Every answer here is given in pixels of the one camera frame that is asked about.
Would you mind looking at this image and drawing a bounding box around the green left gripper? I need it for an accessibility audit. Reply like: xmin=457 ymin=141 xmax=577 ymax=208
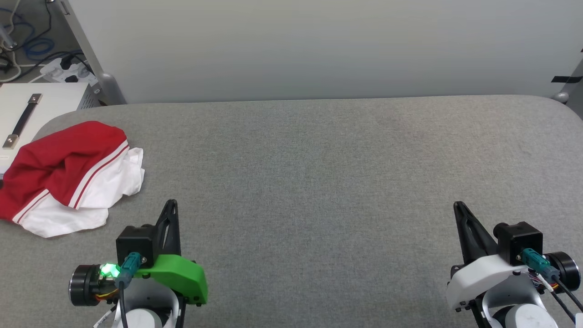
xmin=68 ymin=199 xmax=208 ymax=305

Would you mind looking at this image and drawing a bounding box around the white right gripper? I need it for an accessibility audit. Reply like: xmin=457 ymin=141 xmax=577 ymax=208
xmin=445 ymin=201 xmax=582 ymax=313

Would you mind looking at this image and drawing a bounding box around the red and white basketball jersey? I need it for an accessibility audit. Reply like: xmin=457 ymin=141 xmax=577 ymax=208
xmin=0 ymin=121 xmax=145 ymax=239

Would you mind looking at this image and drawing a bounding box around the white paper tag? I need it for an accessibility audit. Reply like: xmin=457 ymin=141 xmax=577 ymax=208
xmin=93 ymin=311 xmax=118 ymax=328

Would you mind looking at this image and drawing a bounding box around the grey fabric sofa cushion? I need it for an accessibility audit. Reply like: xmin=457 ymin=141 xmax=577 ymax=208
xmin=0 ymin=95 xmax=583 ymax=328

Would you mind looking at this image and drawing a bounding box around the white equipment box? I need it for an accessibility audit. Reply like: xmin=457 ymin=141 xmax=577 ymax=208
xmin=0 ymin=82 xmax=102 ymax=174

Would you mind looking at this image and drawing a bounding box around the white power strip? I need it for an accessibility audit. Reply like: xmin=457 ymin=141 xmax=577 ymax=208
xmin=40 ymin=57 xmax=99 ymax=87

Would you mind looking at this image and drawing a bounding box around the left camera cable teal connector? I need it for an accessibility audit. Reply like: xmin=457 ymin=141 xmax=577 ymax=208
xmin=114 ymin=252 xmax=143 ymax=328

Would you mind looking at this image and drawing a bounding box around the camera cable teal connector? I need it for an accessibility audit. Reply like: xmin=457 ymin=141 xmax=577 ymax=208
xmin=521 ymin=248 xmax=583 ymax=315
xmin=114 ymin=252 xmax=143 ymax=328

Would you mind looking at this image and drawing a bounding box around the right camera cable teal connector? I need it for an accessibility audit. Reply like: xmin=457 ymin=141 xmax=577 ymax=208
xmin=521 ymin=248 xmax=583 ymax=315

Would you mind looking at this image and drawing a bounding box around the grey post with tape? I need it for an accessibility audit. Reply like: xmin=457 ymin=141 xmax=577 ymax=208
xmin=550 ymin=46 xmax=583 ymax=120

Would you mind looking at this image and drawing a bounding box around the black strap carry handle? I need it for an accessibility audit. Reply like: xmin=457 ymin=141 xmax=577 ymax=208
xmin=2 ymin=93 xmax=43 ymax=149

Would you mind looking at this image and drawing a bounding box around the grey metal frame post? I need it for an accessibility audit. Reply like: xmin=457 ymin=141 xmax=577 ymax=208
xmin=58 ymin=0 xmax=127 ymax=105

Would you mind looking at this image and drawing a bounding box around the blue coiled cable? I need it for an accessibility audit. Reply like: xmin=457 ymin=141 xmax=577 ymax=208
xmin=22 ymin=38 xmax=56 ymax=61

